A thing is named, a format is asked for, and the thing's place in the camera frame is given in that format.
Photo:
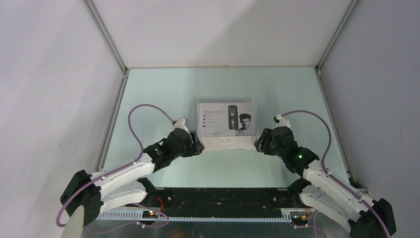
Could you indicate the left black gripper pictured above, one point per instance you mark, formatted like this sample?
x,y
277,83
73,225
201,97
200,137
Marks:
x,y
195,148

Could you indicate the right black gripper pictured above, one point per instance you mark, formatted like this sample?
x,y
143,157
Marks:
x,y
261,145

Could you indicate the white box with black tray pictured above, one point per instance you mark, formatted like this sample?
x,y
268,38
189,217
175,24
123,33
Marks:
x,y
226,126

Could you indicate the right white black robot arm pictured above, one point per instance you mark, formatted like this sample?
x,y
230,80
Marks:
x,y
320,188

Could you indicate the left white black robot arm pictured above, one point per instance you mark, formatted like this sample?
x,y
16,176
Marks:
x,y
102,191

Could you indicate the right controller board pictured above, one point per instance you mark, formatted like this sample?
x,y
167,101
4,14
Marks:
x,y
300,220

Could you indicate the controller board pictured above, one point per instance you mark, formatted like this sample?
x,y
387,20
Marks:
x,y
300,220
149,214

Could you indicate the left controller board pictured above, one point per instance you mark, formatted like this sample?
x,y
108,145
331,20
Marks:
x,y
149,214

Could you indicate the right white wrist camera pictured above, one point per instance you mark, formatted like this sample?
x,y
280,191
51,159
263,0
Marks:
x,y
281,121

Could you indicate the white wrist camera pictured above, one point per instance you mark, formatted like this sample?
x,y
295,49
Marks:
x,y
281,121
180,124

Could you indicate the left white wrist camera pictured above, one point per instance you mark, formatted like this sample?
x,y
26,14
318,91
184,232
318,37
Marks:
x,y
180,124

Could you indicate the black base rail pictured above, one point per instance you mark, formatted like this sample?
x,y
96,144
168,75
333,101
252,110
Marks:
x,y
239,203

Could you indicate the left aluminium corner post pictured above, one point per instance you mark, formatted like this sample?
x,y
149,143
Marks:
x,y
102,28

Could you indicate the aluminium corner post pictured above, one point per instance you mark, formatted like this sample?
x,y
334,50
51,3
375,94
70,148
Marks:
x,y
351,8
102,28

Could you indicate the right aluminium corner post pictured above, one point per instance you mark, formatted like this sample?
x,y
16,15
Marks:
x,y
351,8

